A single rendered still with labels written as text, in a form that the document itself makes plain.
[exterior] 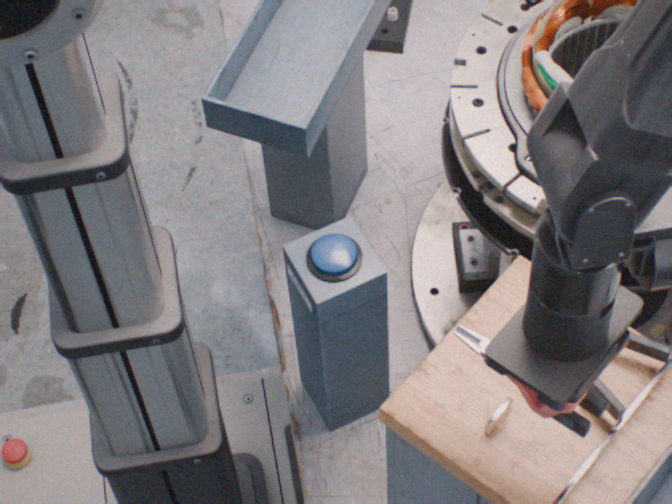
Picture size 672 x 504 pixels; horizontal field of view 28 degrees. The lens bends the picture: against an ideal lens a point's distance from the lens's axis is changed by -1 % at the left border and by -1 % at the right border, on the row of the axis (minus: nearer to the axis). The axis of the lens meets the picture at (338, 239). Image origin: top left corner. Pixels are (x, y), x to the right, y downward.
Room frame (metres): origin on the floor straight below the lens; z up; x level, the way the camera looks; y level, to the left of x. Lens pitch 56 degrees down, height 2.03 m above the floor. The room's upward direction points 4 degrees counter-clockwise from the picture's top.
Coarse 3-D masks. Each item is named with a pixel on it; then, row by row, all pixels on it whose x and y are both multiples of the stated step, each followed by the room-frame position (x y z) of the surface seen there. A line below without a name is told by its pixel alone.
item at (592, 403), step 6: (588, 390) 0.44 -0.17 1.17; (588, 396) 0.44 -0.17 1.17; (594, 396) 0.44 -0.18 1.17; (582, 402) 0.44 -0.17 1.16; (588, 402) 0.43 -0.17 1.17; (594, 402) 0.43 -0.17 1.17; (600, 402) 0.43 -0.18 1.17; (606, 402) 0.43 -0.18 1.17; (588, 408) 0.43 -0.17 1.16; (594, 408) 0.43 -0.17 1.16; (600, 408) 0.43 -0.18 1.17; (594, 414) 0.43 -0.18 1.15; (600, 414) 0.43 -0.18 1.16
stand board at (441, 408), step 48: (432, 384) 0.51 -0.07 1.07; (480, 384) 0.51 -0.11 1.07; (624, 384) 0.50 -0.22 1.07; (432, 432) 0.47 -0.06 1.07; (480, 432) 0.46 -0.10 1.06; (528, 432) 0.46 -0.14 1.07; (624, 432) 0.45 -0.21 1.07; (480, 480) 0.42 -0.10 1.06; (528, 480) 0.42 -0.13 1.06; (624, 480) 0.41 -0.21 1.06
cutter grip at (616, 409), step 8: (592, 384) 0.48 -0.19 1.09; (600, 384) 0.48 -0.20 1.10; (592, 392) 0.48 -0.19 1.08; (600, 392) 0.48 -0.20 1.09; (608, 392) 0.48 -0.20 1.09; (608, 400) 0.47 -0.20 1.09; (616, 400) 0.47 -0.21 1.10; (608, 408) 0.47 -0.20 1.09; (616, 408) 0.46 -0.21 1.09; (624, 408) 0.46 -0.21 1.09; (616, 416) 0.46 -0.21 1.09
